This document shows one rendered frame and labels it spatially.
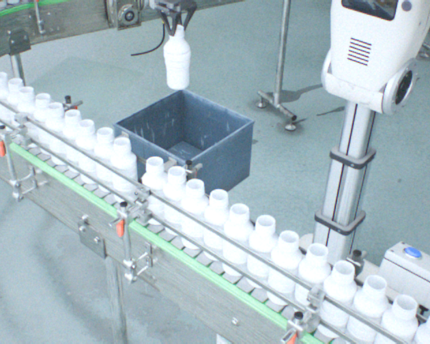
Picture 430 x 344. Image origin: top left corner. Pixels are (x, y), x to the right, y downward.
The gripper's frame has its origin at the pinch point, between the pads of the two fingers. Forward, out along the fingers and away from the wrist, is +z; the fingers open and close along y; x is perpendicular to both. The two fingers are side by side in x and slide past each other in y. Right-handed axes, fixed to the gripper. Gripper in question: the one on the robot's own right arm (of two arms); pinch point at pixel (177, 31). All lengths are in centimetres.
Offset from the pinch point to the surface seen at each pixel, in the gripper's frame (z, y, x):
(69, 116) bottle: 16.5, 28.9, -9.7
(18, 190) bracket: 40, 39, -23
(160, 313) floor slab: 130, -10, -19
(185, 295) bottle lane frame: 44, 35, 34
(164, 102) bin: 37.1, -19.1, -23.2
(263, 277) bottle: 28, 32, 53
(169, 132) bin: 50, -21, -23
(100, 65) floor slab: 125, -143, -204
